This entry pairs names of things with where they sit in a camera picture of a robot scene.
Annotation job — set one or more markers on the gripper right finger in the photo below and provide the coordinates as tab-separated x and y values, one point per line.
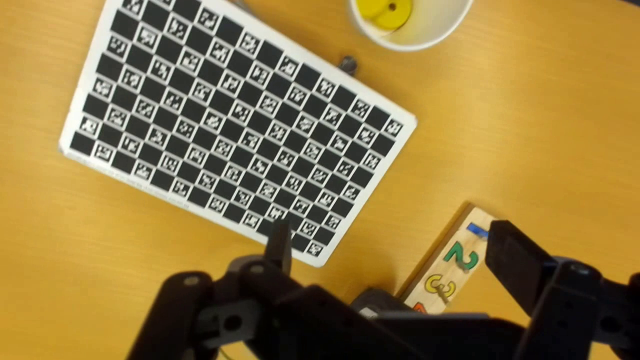
560	295

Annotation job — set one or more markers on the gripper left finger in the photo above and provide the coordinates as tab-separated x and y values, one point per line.
260	305

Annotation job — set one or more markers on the white cup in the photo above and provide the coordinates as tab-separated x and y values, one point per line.
415	27

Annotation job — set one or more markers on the yellow round object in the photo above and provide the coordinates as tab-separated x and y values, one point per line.
386	12

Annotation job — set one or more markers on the wooden number puzzle board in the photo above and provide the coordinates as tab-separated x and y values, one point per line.
452	270

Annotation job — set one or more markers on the black and white calibration board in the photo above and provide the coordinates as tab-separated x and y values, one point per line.
235	127

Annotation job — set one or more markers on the small grey screw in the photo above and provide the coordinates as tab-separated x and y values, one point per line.
348	64

